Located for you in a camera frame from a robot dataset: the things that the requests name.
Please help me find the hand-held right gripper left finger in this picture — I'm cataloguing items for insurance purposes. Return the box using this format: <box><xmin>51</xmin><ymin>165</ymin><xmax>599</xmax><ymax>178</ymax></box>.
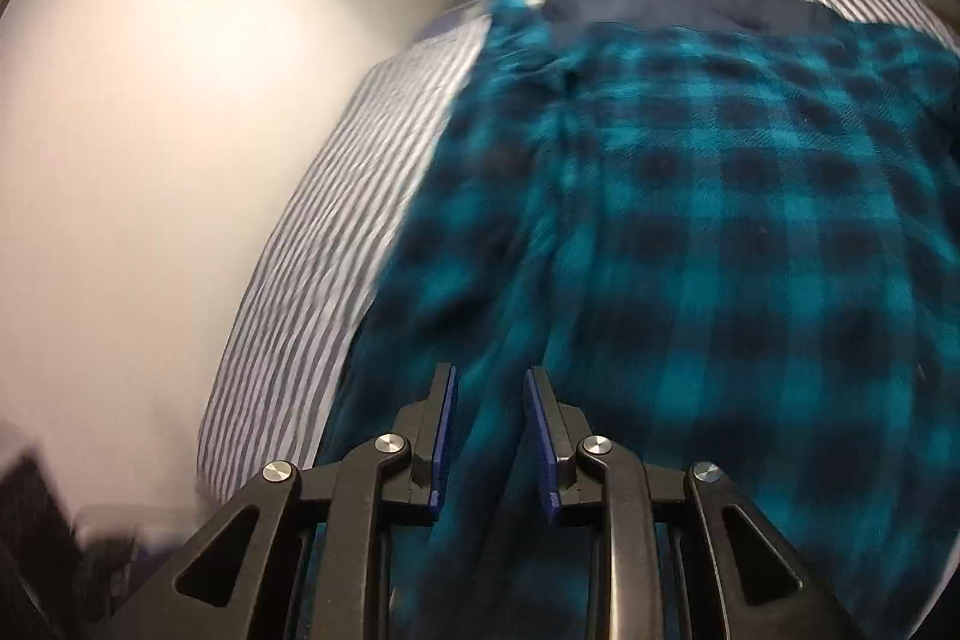
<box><xmin>90</xmin><ymin>362</ymin><xmax>459</xmax><ymax>640</ymax></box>

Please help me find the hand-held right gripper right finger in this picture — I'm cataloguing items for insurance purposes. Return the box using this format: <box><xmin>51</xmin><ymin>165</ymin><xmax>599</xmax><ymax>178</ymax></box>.
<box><xmin>523</xmin><ymin>366</ymin><xmax>863</xmax><ymax>640</ymax></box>

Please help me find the teal plaid navy-lined jacket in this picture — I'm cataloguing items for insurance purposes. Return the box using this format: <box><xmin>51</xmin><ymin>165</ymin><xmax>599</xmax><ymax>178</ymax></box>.
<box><xmin>315</xmin><ymin>0</ymin><xmax>960</xmax><ymax>640</ymax></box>

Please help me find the blue white striped duvet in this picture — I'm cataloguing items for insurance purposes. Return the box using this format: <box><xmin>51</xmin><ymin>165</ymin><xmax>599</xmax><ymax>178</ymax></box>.
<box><xmin>196</xmin><ymin>0</ymin><xmax>960</xmax><ymax>510</ymax></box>

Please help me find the dark object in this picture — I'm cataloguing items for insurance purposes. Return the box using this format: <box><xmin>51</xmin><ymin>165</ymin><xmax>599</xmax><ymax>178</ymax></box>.
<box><xmin>0</xmin><ymin>449</ymin><xmax>155</xmax><ymax>640</ymax></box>

